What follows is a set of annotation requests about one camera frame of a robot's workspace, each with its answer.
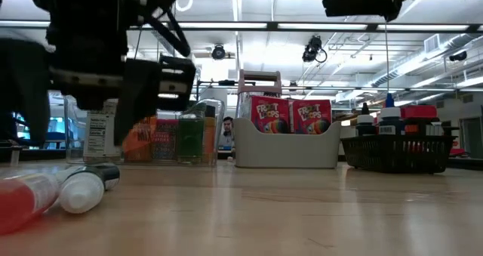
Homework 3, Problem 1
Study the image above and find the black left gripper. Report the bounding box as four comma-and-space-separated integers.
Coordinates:
0, 0, 180, 148

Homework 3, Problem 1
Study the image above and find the metal box grater pink handle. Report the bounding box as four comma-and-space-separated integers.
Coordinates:
235, 69, 284, 120

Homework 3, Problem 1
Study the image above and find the clear plastic bin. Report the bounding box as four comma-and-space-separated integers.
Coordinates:
63, 95, 226, 168

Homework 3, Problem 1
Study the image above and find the black-tipped colouring bottle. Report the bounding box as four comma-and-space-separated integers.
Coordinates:
356, 102, 375, 137

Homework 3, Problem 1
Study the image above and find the orange dropper bottle white cap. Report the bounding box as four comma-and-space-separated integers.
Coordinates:
0, 171, 61, 236

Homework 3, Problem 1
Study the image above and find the black overhead crossbar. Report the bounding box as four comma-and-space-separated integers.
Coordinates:
0, 20, 483, 33

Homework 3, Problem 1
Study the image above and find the red lidded case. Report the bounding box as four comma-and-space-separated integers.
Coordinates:
400, 104, 441, 136

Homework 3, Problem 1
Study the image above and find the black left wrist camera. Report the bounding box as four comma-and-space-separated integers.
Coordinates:
157, 54, 198, 113

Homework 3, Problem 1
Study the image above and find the black mesh basket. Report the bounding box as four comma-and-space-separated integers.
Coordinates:
340, 134, 459, 175

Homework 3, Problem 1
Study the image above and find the white-lidded spice jar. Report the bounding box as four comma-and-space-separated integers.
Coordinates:
82, 99, 120, 165

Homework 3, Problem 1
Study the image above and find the green oregano glass jar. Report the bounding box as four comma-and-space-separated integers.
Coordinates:
176, 99, 208, 165

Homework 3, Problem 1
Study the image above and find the patterned paprika tin red lid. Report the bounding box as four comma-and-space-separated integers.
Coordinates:
152, 119, 179, 162

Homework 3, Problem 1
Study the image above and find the orange taco seasoning packet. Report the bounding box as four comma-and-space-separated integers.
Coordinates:
122, 114, 158, 163

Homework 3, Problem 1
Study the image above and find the black dropper bottle white cap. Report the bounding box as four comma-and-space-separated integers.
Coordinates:
58, 163, 121, 215

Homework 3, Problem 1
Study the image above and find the red Froot Loops cereal box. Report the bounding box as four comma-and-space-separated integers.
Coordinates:
247, 94, 291, 134
288, 98, 333, 135

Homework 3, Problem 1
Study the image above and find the person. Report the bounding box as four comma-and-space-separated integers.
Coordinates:
220, 116, 235, 153

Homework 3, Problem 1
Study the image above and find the grey plastic bin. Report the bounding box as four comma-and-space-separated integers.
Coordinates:
230, 116, 343, 170

